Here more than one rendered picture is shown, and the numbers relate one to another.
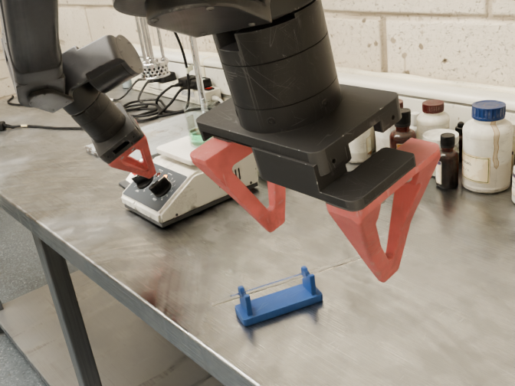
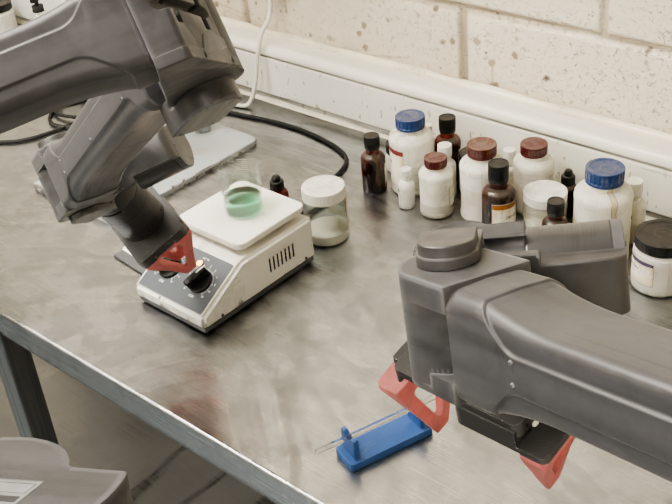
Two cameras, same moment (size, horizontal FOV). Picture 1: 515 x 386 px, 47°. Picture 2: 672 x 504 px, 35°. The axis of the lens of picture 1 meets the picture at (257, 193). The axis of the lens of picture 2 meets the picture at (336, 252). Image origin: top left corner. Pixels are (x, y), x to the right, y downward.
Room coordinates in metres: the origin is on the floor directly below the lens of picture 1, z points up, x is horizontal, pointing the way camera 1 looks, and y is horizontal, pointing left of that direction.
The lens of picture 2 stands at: (-0.22, 0.15, 1.53)
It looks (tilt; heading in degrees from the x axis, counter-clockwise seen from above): 33 degrees down; 351
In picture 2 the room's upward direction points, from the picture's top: 6 degrees counter-clockwise
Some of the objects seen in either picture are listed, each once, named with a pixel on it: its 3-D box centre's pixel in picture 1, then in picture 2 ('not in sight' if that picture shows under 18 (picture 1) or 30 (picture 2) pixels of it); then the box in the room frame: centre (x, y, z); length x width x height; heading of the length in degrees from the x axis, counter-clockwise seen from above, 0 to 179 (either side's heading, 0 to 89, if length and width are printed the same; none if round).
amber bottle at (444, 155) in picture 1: (447, 160); (554, 229); (0.85, -0.30, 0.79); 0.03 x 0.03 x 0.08
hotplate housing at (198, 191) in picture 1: (193, 174); (230, 251); (0.94, 0.10, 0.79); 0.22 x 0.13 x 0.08; 127
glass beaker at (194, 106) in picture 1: (202, 122); (242, 185); (0.96, 0.07, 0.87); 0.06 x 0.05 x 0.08; 79
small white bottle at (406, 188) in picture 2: not in sight; (406, 187); (1.04, -0.16, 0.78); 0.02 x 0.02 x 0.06
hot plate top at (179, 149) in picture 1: (201, 145); (240, 213); (0.96, 0.08, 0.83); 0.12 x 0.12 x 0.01; 37
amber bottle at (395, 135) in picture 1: (402, 142); (498, 199); (0.93, -0.25, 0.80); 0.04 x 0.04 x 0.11
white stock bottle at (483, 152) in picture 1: (487, 145); (602, 212); (0.84, -0.35, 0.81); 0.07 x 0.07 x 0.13
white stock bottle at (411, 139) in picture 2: not in sight; (411, 151); (1.09, -0.18, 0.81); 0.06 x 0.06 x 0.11
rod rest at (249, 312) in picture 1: (277, 293); (383, 431); (0.59, -0.01, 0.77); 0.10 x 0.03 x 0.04; 108
